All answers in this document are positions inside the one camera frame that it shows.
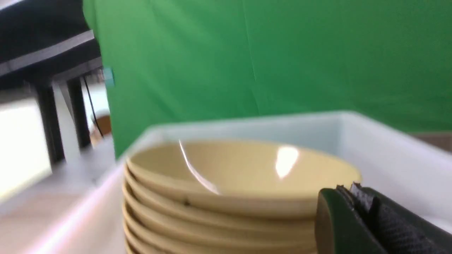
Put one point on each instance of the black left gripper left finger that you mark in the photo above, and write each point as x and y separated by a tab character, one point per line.
339	227

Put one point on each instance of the yellow noodle bowl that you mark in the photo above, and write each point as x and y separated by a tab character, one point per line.
241	177

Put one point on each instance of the stack of yellow bowls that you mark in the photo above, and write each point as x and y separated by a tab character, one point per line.
154	224

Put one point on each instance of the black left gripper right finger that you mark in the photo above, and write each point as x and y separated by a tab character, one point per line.
397	229

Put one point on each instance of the white plastic tub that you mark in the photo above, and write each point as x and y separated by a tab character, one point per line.
411	172

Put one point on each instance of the black metal frame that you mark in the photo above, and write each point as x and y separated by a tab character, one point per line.
43	42

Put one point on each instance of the green backdrop cloth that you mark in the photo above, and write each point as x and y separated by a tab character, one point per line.
192	60

